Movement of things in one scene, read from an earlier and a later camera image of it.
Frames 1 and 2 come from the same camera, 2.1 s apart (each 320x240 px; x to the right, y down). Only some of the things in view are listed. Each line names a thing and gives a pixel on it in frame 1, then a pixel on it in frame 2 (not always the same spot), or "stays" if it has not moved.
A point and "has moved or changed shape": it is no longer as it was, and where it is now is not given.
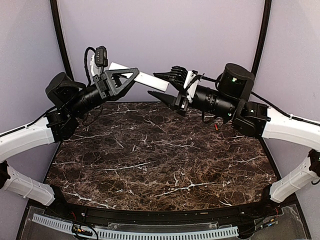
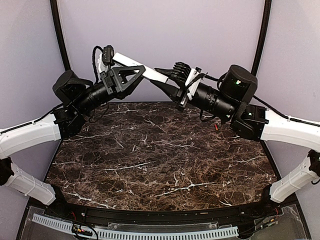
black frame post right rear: x=264 y=25 stays
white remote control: x=126 y=75 has moved or changed shape
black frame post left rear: x=62 y=39 stays
